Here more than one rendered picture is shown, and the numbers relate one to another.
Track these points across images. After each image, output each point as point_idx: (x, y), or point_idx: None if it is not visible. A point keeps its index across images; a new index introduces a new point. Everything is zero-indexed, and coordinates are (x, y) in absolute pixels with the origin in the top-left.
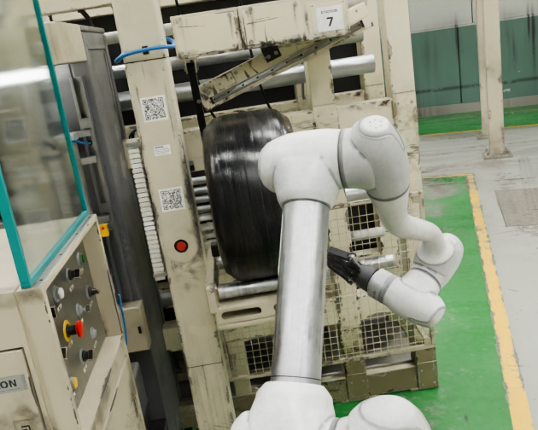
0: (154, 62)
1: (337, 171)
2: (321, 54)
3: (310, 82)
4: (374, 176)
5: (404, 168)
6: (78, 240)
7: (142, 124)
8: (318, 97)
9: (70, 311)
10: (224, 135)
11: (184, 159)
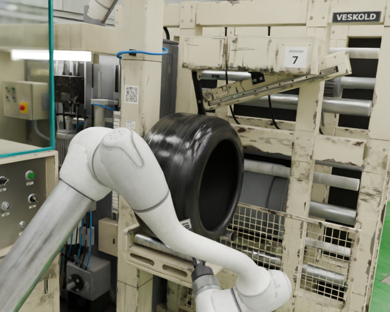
0: (137, 62)
1: (91, 167)
2: (312, 89)
3: (298, 109)
4: (113, 182)
5: (137, 186)
6: (8, 160)
7: (122, 103)
8: (301, 123)
9: None
10: (160, 125)
11: (142, 135)
